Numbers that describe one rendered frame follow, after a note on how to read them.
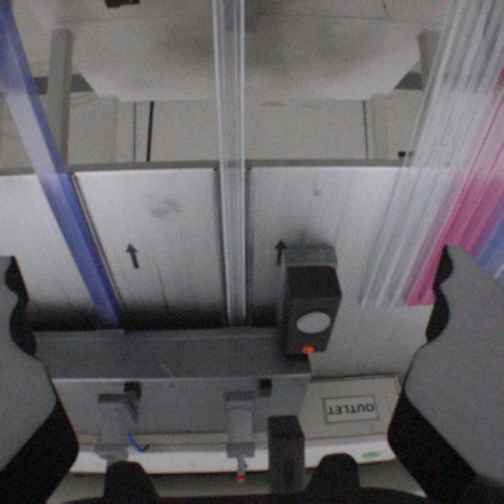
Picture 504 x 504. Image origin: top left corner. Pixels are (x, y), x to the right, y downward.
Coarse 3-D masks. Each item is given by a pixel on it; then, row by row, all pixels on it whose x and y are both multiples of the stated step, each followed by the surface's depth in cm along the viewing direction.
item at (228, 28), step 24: (216, 0) 16; (240, 0) 16; (216, 24) 16; (240, 24) 16; (216, 48) 17; (240, 48) 17; (216, 72) 18; (240, 72) 18; (240, 96) 19; (240, 120) 20; (240, 144) 21; (240, 168) 22; (240, 192) 23; (240, 216) 25; (240, 240) 26; (240, 264) 28; (240, 288) 30; (240, 312) 32
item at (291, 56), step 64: (64, 0) 52; (192, 0) 55; (320, 0) 56; (384, 0) 55; (448, 0) 54; (128, 64) 73; (192, 64) 75; (256, 64) 75; (320, 64) 76; (384, 64) 75
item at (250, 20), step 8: (104, 0) 46; (112, 0) 46; (120, 0) 46; (128, 0) 47; (136, 0) 47; (248, 0) 49; (256, 0) 49; (248, 8) 51; (256, 8) 51; (248, 16) 53; (256, 16) 53; (248, 24) 55; (256, 24) 55
